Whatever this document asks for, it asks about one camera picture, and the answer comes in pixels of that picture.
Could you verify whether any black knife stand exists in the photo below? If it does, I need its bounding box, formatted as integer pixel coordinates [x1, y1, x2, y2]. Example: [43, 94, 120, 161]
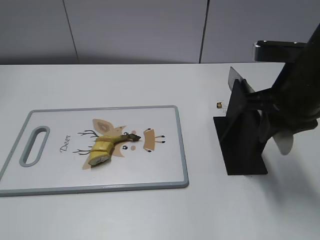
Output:
[213, 79, 268, 176]

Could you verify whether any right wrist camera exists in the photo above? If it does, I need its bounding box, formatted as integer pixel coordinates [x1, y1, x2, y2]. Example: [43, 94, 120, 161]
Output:
[253, 40, 307, 63]

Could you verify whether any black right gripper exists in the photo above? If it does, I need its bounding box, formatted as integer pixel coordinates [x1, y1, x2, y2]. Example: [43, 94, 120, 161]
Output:
[244, 26, 320, 143]

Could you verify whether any kitchen knife white handle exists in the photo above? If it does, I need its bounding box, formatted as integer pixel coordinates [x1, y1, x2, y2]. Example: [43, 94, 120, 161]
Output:
[227, 66, 295, 156]

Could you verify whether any white cutting board grey rim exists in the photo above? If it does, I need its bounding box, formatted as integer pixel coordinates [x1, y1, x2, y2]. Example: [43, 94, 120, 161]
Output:
[0, 105, 189, 197]

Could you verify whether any small brass nut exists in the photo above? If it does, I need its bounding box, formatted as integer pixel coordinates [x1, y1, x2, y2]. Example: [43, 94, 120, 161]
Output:
[216, 102, 223, 109]

